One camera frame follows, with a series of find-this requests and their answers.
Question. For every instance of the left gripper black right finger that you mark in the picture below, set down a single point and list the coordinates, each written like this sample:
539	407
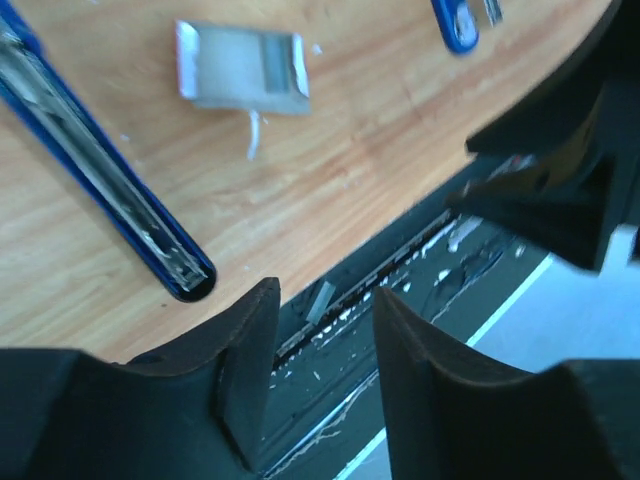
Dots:
452	412

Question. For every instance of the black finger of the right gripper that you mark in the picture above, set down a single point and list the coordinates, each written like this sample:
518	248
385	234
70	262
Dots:
572	200

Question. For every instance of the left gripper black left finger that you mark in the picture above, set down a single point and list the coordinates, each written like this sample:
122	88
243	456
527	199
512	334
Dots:
192	408

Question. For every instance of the silver staple strip piece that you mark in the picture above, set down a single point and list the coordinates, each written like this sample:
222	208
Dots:
319	301

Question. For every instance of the silver staple strips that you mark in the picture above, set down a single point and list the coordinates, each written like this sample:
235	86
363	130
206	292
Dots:
240	68

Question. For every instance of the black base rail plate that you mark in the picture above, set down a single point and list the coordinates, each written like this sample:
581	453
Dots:
345	356

